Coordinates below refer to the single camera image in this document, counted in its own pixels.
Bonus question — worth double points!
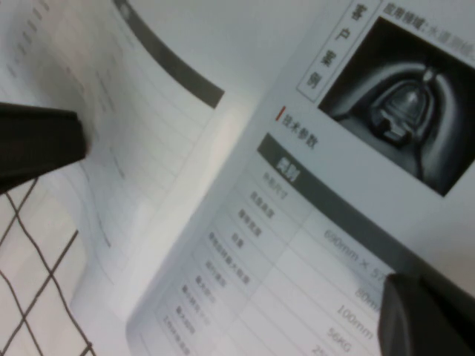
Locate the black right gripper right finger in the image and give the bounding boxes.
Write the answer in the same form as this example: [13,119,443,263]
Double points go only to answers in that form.
[376,272,475,356]

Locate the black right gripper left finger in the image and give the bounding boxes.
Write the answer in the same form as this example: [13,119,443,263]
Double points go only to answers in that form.
[0,102,92,194]

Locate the white product catalogue book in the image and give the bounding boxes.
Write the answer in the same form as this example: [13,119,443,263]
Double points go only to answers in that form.
[0,0,475,356]

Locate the white black-grid checkered tablecloth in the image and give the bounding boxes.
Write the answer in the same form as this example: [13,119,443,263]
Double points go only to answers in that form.
[0,177,94,356]

